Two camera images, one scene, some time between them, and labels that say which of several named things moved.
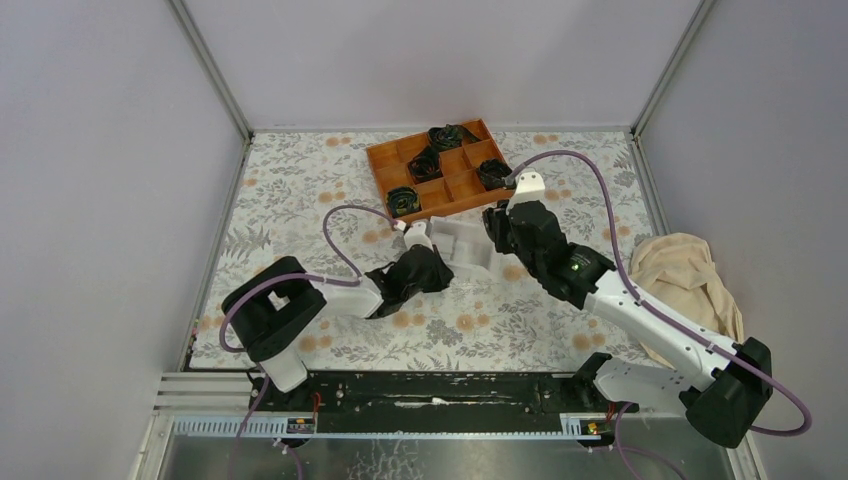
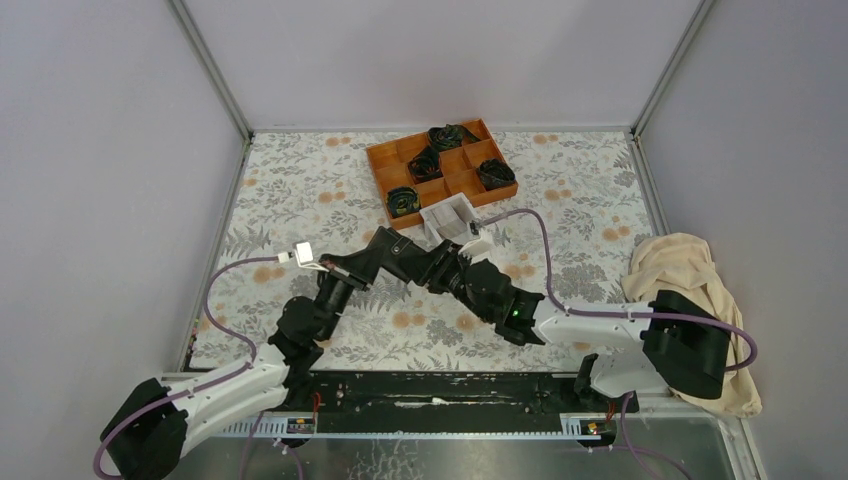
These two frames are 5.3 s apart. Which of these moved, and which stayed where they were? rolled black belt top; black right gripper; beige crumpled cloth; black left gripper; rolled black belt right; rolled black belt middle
Moved: black right gripper; black left gripper
Stayed: rolled black belt top; beige crumpled cloth; rolled black belt middle; rolled black belt right
